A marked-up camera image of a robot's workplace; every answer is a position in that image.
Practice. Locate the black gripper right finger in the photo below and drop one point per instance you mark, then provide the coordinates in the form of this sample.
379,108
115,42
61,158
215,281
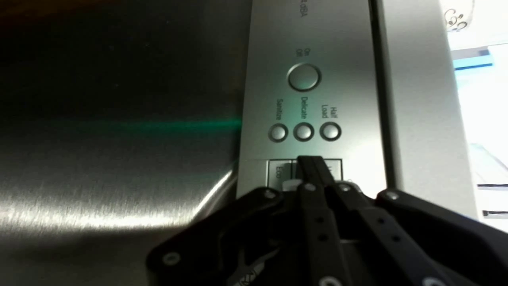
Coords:
423,238

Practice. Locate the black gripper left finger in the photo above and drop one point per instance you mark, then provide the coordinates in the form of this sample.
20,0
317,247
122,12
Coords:
318,231

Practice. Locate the dishwasher display window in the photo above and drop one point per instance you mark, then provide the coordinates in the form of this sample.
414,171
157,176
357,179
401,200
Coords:
280,171

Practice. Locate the small round silver button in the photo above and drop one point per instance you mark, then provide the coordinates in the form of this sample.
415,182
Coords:
279,131
304,131
331,130

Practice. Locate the large round silver button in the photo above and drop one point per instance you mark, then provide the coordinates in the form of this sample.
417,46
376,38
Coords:
304,76

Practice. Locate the light blue flat object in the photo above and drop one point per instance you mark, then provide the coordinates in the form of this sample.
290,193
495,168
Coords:
472,58

